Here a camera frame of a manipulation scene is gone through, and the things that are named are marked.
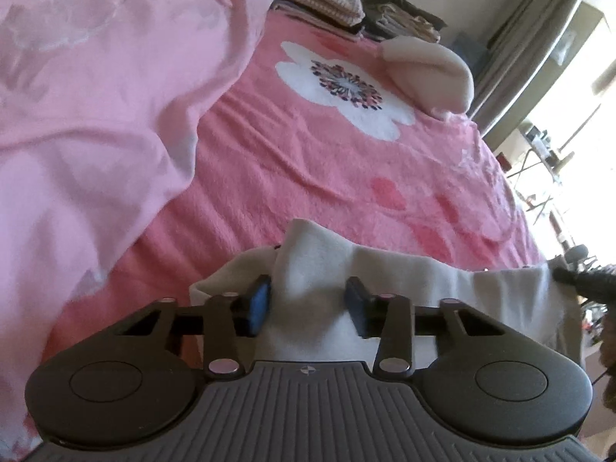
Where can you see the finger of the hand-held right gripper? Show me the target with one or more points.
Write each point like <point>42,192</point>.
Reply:
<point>568,277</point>

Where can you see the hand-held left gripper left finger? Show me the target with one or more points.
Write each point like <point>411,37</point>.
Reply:
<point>260,305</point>

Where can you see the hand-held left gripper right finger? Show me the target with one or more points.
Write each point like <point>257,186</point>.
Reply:
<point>356,305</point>

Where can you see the beige jacket with black trim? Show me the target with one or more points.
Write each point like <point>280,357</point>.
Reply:
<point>409,274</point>

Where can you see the stack of dark folded clothes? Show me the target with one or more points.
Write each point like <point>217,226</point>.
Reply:
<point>404,14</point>

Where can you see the black chair base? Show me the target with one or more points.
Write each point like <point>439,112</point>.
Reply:
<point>580,255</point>

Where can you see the folding table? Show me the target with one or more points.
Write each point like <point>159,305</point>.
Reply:
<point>541,163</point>

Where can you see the pink floral bed blanket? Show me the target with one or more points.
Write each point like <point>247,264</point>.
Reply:
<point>337,163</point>

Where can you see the grey curtain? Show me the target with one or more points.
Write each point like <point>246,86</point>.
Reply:
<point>524,43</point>

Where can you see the white fleece folded blanket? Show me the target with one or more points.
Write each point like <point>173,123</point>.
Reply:
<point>433,77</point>

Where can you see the pink grey floral duvet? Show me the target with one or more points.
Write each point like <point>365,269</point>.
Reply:
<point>96,106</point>

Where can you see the folded lilac sheet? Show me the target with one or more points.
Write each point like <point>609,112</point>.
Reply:
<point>308,17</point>

